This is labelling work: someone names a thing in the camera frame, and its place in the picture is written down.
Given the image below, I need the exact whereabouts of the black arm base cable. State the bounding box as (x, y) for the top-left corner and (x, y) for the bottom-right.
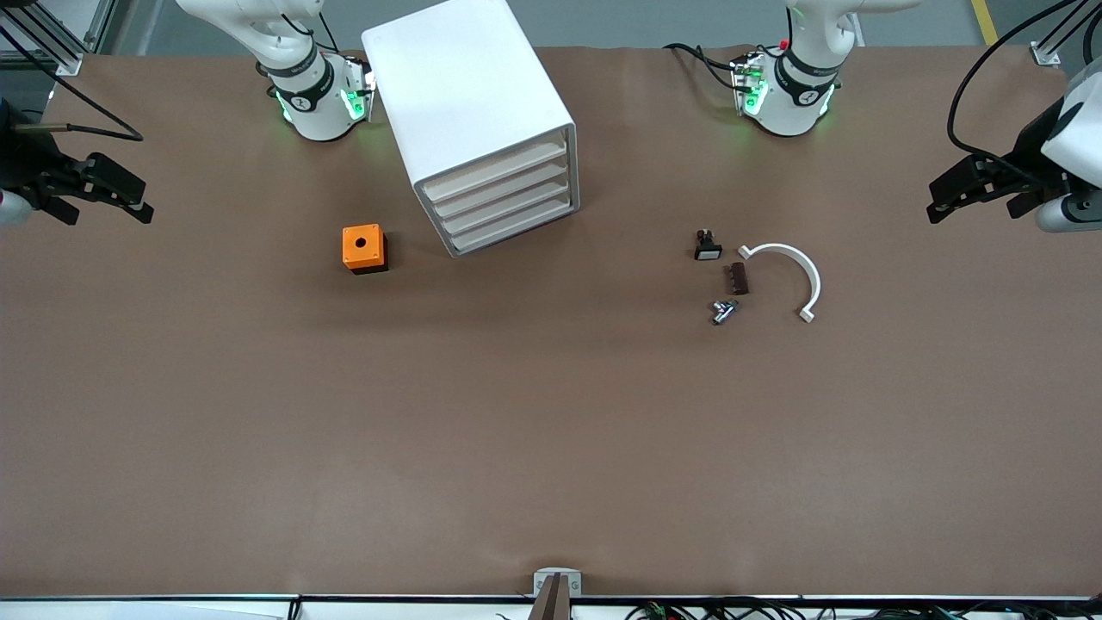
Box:
(663, 41), (743, 91)

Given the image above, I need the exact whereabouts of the brown camera stand post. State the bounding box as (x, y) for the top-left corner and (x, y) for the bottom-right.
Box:
(527, 573), (573, 620)

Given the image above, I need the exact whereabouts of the white drawer cabinet housing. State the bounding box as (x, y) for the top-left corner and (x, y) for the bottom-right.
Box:
(361, 0), (580, 259)

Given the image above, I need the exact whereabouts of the grey metal table bracket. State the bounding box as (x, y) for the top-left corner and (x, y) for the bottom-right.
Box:
(533, 567), (583, 598)

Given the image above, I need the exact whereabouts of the orange box with hole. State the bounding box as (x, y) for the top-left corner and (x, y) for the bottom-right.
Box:
(342, 224), (389, 275)

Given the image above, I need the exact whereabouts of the aluminium frame profile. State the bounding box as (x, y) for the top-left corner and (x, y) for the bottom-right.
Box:
(1031, 0), (1102, 67)
(0, 0), (117, 77)

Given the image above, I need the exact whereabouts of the white curved plastic bracket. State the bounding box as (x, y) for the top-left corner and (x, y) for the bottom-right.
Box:
(738, 243), (822, 325)

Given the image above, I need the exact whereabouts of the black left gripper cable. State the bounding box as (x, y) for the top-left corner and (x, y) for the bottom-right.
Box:
(947, 0), (1102, 169)

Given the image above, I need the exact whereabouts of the white cabinet drawer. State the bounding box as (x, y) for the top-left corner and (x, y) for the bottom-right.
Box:
(429, 158), (571, 218)
(445, 196), (575, 253)
(436, 177), (573, 235)
(422, 138), (569, 201)

